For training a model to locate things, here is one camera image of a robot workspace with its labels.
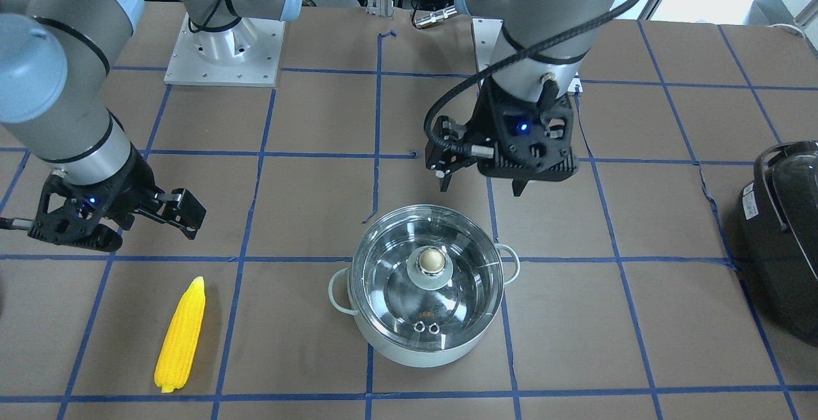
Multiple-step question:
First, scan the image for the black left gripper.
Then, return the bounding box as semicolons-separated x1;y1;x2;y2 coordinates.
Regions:
438;79;579;198

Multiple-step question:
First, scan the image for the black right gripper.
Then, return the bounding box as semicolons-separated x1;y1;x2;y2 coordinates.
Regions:
28;152;160;252

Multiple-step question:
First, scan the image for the glass pot lid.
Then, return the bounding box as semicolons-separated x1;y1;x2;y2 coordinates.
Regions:
351;205;500;352

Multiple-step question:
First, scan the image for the yellow toy corn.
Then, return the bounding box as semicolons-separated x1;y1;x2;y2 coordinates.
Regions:
154;276;206;393

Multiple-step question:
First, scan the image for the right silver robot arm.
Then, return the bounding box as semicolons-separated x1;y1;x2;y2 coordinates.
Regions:
1;0;303;252

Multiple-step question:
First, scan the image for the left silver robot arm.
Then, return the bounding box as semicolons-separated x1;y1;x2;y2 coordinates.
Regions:
423;0;639;196

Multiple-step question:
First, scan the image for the pale green electric pot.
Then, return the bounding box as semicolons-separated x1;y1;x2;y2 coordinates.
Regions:
328;205;521;368

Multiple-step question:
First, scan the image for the black rice cooker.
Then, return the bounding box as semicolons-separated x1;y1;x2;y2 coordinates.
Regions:
739;140;817;345

